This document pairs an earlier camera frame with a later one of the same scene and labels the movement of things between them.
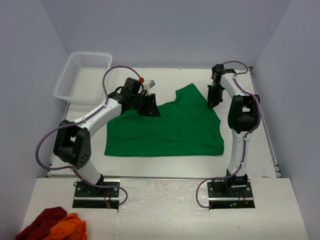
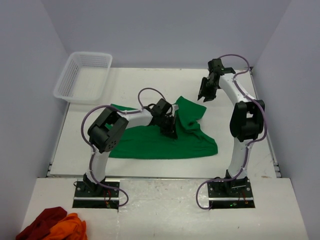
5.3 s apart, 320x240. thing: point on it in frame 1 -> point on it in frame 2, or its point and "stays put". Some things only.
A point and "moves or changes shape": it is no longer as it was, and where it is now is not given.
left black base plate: x=86 y=196 stays put
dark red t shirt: x=38 y=228 stays put
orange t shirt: x=70 y=227 stays put
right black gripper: x=212 y=100 -> x=204 y=92
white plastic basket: x=81 y=79 stays put
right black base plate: x=227 y=194 stays put
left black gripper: x=151 y=109 -> x=170 y=131
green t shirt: x=188 y=127 moves or changes shape
